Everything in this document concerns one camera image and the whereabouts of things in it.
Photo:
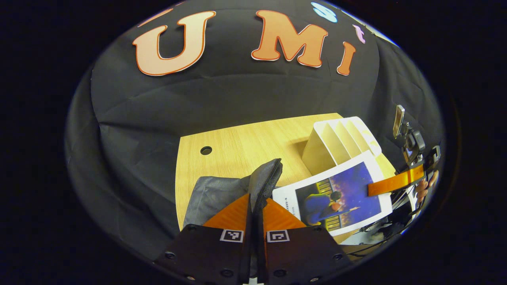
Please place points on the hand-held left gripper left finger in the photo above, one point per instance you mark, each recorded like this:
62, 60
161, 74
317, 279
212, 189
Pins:
248, 257

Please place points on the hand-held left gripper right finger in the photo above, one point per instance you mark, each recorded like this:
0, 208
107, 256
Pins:
259, 257

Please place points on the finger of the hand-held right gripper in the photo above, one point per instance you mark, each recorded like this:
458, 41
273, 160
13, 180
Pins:
396, 180

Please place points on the blue cover book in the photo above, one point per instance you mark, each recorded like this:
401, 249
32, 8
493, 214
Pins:
348, 194

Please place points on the grey schoolbag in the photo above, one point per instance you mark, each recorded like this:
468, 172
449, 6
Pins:
214, 198

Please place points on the white bookshelf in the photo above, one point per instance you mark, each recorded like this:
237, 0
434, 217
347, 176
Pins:
321, 150

